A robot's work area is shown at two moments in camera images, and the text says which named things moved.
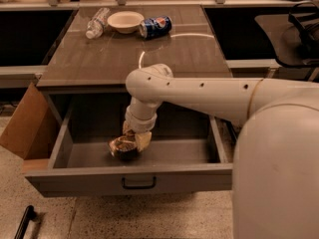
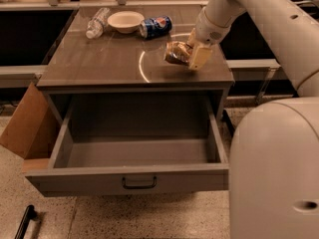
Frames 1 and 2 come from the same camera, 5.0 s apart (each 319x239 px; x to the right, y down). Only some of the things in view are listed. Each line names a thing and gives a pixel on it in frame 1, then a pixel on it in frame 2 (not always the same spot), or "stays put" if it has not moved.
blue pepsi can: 156,27 stays put
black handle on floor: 29,214 stays put
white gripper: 140,124 → 206,29
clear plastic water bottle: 96,26 stays put
